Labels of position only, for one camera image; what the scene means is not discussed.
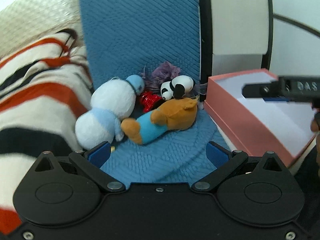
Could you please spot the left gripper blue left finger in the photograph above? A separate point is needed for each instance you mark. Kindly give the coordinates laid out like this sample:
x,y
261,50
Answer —
x,y
99,154

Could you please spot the red black striped blanket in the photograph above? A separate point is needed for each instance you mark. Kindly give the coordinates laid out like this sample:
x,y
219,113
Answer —
x,y
45,87

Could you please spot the white blue snowman plush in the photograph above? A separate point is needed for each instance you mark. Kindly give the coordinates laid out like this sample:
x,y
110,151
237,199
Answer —
x,y
111,103

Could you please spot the white round table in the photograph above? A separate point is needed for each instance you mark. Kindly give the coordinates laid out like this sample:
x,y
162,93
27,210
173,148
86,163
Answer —
x,y
295,48

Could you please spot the blue textured cushion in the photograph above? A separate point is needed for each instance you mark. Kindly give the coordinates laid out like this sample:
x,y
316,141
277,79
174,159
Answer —
x,y
125,37

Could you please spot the small panda plush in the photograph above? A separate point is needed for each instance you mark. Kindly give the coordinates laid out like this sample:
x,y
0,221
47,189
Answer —
x,y
177,88

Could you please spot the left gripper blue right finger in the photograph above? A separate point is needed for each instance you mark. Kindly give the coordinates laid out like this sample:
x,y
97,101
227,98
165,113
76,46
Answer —
x,y
217,155

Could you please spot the person's right hand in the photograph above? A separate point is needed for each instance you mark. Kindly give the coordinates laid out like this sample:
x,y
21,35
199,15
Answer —
x,y
315,124

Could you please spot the red shiny figurine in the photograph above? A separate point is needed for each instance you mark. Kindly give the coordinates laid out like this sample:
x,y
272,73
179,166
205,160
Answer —
x,y
149,100

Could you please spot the purple frilly fabric toy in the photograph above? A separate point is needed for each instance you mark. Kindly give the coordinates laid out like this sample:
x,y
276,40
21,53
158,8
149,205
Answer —
x,y
163,73

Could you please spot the brown bear plush blue shirt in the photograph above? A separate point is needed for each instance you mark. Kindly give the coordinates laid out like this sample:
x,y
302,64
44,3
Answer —
x,y
173,115

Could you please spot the beige folding chair back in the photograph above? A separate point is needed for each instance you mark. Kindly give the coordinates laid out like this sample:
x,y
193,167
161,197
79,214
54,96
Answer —
x,y
240,27

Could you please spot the pink cardboard storage box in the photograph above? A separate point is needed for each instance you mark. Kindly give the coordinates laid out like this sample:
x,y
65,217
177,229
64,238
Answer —
x,y
254,125

